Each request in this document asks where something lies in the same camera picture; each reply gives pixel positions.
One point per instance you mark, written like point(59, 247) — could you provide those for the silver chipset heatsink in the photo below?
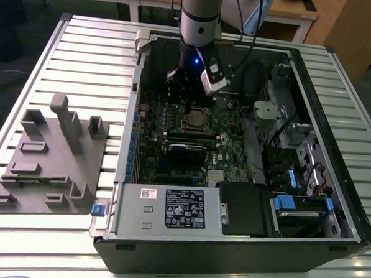
point(216, 175)

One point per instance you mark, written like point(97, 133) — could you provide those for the silver CPU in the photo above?
point(199, 121)

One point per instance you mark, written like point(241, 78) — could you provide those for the grey power supply unit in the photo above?
point(131, 214)

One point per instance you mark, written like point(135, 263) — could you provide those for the hard disk in blue carrier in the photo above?
point(284, 202)

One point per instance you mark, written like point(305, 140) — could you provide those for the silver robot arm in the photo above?
point(199, 18)

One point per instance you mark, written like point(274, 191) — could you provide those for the black label sticker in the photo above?
point(185, 209)

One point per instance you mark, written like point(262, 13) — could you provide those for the black PC case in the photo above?
point(197, 261)

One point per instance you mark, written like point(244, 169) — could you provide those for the wooden desk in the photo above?
point(298, 12)

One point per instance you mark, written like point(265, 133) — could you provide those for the grey parts rack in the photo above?
point(56, 169)

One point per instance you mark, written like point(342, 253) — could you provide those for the blue case latch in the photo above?
point(97, 210)

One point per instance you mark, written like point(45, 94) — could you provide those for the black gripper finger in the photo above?
point(176, 82)
point(193, 86)

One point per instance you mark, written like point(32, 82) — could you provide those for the white barcode sticker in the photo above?
point(148, 193)

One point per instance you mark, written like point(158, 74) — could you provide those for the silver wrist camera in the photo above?
point(215, 78)

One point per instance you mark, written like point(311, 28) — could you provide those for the black graphics card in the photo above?
point(187, 157)

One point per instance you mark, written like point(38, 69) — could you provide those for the wooden cabinet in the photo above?
point(350, 29)

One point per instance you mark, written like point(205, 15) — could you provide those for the black RAM slot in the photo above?
point(190, 133)

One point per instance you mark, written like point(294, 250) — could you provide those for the CPU socket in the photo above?
point(196, 131)

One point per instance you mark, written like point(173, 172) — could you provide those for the metal drive cage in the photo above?
point(276, 91)

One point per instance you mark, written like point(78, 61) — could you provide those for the green motherboard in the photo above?
point(231, 154)

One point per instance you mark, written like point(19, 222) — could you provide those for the silver metal bracket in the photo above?
point(266, 113)

